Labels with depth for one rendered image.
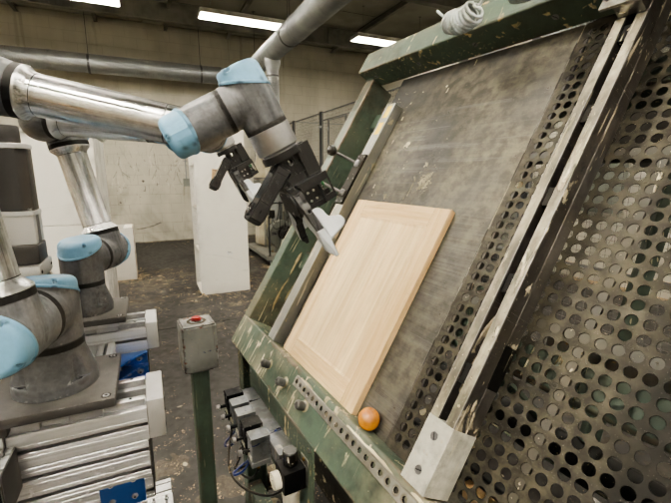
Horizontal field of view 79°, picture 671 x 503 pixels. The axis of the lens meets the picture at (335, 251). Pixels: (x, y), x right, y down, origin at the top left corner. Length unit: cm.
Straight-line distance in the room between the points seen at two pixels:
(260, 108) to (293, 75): 942
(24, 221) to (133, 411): 51
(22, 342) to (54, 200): 276
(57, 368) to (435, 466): 73
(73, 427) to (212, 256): 418
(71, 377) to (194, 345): 65
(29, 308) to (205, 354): 85
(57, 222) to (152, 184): 592
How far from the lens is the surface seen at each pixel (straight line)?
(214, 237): 504
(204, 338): 156
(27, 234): 118
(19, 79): 92
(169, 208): 938
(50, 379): 97
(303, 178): 74
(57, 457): 105
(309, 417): 113
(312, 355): 125
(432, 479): 82
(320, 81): 1034
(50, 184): 351
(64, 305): 93
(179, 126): 71
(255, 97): 71
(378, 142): 152
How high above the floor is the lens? 147
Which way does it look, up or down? 11 degrees down
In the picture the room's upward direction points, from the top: straight up
